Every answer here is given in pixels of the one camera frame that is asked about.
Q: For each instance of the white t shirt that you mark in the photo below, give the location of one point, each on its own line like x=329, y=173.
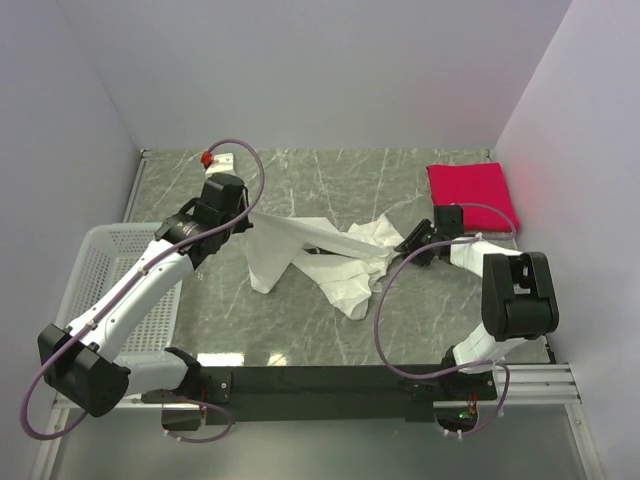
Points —
x=345, y=265

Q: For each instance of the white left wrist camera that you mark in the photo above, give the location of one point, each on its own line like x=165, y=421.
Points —
x=219, y=163

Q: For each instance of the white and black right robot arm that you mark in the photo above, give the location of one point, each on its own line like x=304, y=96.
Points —
x=518, y=300

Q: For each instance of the folded red t shirt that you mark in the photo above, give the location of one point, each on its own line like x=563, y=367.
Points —
x=480, y=189

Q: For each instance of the aluminium rail frame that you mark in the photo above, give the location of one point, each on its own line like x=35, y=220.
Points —
x=530, y=385

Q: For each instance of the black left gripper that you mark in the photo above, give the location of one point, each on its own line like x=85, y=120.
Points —
x=245, y=223

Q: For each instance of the black base beam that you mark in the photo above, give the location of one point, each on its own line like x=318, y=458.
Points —
x=307, y=393

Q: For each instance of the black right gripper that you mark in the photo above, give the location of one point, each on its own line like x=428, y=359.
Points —
x=411, y=243

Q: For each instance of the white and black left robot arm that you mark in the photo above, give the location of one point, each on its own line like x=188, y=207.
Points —
x=83, y=361

